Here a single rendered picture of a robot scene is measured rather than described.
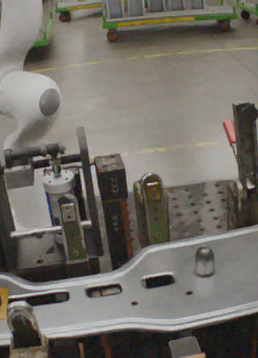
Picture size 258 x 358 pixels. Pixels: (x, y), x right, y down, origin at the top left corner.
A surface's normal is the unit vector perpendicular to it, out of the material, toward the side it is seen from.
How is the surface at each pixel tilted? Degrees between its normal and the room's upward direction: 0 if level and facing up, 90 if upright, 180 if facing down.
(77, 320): 0
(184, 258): 0
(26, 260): 0
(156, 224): 78
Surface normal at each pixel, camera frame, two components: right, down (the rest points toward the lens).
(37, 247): -0.10, -0.89
